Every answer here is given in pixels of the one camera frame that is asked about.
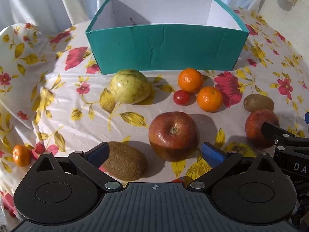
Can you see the white curtain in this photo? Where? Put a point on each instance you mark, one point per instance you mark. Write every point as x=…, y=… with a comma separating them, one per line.
x=60, y=2

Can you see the large yellow-green pear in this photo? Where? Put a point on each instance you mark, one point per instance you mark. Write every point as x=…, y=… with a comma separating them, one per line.
x=130, y=87

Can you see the floral tablecloth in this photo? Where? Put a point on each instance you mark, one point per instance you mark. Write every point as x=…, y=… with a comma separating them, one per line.
x=60, y=101

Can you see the small orange mandarin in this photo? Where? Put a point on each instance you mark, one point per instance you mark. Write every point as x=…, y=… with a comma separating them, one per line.
x=21, y=155

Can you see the large brown kiwi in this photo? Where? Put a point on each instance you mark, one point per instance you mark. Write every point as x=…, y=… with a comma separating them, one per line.
x=128, y=162

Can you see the red cherry tomato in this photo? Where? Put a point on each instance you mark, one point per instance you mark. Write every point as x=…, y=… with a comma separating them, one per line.
x=181, y=97

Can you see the teal cardboard box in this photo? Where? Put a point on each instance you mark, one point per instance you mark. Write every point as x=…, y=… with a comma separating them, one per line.
x=169, y=48

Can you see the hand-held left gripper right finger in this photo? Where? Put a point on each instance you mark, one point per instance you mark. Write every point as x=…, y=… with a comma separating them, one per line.
x=213, y=155

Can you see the small brown kiwi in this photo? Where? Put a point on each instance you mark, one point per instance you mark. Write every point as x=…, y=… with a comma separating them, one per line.
x=258, y=102

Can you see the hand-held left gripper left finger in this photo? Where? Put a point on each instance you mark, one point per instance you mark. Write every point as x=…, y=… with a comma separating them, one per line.
x=97, y=155

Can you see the small red apple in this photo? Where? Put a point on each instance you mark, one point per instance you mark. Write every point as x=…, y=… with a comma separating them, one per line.
x=256, y=128

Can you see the large red apple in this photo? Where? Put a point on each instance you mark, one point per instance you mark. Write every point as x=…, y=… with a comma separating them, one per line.
x=173, y=137

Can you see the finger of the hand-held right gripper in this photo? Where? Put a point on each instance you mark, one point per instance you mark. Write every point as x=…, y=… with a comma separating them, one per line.
x=277, y=133
x=307, y=117

